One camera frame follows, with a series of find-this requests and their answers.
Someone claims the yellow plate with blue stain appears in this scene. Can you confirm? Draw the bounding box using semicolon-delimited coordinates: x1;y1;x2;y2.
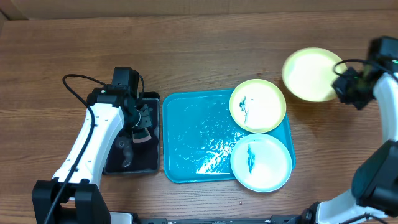
282;47;347;102

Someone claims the light blue plate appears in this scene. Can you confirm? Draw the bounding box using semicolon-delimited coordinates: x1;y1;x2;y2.
230;133;292;193

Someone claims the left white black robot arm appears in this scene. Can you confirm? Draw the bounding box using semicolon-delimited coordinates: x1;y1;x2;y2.
32;85;151;223

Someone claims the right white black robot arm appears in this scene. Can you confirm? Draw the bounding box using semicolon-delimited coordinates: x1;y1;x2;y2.
289;72;397;224

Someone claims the teal plastic tray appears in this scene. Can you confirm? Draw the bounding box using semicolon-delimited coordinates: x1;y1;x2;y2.
162;88;297;184

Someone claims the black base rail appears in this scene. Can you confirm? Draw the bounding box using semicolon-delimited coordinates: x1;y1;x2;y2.
108;212;312;224

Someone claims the pink sponge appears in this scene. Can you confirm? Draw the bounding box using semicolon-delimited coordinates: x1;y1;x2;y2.
132;128;152;144

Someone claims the black water tray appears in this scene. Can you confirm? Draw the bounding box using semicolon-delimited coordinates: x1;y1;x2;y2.
103;92;160;175

